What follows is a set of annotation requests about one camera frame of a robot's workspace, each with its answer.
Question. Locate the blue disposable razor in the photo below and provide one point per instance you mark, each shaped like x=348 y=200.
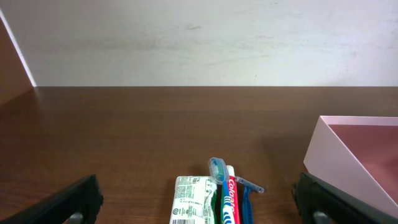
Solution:
x=247 y=211

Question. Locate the white green soap packet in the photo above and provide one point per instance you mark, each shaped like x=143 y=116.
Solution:
x=194 y=200

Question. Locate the white square cardboard box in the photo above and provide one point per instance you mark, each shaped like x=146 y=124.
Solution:
x=358 y=155

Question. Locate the red white Colgate toothpaste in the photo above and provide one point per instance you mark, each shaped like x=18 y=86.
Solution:
x=233 y=193

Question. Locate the blue green toothbrush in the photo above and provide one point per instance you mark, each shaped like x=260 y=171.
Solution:
x=220 y=174

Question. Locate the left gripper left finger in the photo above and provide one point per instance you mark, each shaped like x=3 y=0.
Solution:
x=80 y=202

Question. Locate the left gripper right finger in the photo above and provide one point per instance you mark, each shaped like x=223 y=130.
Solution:
x=320 y=202

